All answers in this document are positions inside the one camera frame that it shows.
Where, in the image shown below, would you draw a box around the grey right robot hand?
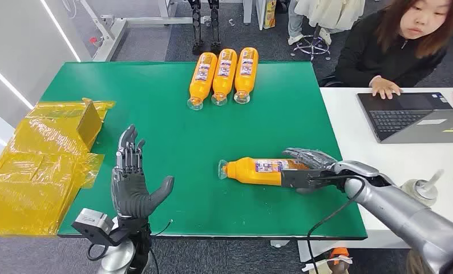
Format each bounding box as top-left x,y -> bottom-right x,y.
281,147 -> 348,195

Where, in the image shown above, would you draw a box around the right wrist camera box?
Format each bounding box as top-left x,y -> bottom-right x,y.
280,169 -> 328,189

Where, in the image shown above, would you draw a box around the person's hand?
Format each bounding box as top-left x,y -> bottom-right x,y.
369,75 -> 403,100

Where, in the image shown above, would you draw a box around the drink cup with straw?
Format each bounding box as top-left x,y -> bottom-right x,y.
400,169 -> 445,207

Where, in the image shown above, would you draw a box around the dark grey laptop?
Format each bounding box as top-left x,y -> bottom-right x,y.
357,91 -> 453,144

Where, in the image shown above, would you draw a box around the white metal table frame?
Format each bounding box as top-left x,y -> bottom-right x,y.
79,0 -> 205,63

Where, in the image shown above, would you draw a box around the orange and white object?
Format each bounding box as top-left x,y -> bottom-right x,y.
302,247 -> 354,274

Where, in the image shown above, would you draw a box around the olive brown fabric object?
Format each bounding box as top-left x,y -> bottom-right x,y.
405,249 -> 436,274

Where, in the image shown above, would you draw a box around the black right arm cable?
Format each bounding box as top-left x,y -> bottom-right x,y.
306,174 -> 366,274

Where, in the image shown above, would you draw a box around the yellow plastic wrapped cardboard box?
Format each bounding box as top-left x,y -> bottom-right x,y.
0,98 -> 116,238

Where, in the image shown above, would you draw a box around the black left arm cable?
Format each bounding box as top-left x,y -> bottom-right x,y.
85,219 -> 173,274

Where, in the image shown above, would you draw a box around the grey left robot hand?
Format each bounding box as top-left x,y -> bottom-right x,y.
111,124 -> 175,219

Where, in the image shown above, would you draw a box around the chrome stool base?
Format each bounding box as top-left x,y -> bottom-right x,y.
290,22 -> 331,62

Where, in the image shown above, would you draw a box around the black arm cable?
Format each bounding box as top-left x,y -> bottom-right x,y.
85,219 -> 173,274
306,174 -> 366,274

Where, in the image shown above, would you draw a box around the orange detergent bottle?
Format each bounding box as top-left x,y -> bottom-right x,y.
187,52 -> 218,111
211,48 -> 238,107
233,47 -> 259,104
217,156 -> 310,187

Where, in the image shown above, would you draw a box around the green table mat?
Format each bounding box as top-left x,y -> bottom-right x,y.
40,61 -> 368,241

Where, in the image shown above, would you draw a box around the black robot legs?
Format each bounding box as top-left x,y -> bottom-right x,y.
187,0 -> 223,56

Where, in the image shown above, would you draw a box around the yellow printed carton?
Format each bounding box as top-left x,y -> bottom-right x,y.
263,0 -> 277,30

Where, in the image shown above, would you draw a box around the white desk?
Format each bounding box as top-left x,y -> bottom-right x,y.
298,87 -> 453,263

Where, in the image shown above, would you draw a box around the person in pale clothes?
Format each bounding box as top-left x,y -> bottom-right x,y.
286,0 -> 366,46

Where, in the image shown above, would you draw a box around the white furniture post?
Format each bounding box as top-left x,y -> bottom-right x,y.
242,0 -> 267,31

